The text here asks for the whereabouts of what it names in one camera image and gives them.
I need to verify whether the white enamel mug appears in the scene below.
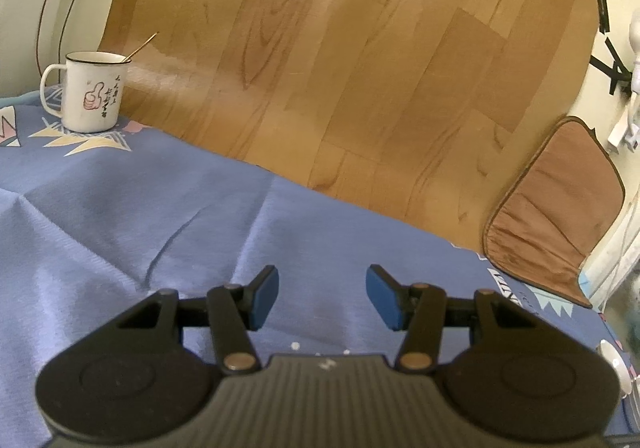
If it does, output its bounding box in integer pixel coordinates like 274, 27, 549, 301
40, 50, 132, 134

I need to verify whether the white floral bowl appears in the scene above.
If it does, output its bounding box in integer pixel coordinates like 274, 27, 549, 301
597, 339, 633, 399

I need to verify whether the thin metal spoon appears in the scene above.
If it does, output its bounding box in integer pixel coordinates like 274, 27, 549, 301
122, 31, 160, 64

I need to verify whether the blue printed blanket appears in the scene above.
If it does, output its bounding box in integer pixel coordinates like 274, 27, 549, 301
0, 88, 631, 439

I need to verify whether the wood-grain vinyl sheet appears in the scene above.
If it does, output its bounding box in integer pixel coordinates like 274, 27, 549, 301
97, 0, 601, 249

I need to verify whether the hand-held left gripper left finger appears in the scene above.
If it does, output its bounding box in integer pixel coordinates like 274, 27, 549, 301
112, 264, 280, 373

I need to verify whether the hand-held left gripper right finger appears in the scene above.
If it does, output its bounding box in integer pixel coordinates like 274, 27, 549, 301
366, 264, 548, 373

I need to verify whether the brown cushion pad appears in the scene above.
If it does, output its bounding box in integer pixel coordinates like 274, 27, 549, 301
482, 115, 627, 310

